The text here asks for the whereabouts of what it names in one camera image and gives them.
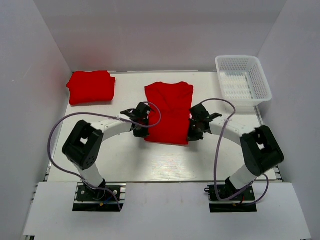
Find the white plastic mesh basket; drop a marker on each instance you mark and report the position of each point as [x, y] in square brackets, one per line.
[242, 80]

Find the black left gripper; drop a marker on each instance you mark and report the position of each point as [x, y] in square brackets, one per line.
[141, 127]

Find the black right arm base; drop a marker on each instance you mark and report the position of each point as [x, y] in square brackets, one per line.
[225, 192]

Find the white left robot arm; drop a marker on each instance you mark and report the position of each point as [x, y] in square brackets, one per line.
[83, 145]

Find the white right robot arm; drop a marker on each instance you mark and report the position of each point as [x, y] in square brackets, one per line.
[260, 149]

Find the red folded t shirt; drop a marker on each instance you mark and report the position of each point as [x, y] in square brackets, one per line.
[91, 87]

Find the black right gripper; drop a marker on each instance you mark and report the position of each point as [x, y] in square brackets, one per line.
[195, 128]

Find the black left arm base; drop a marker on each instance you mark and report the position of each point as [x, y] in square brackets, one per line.
[87, 194]

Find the red t shirt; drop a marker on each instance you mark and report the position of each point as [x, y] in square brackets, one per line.
[91, 87]
[172, 114]

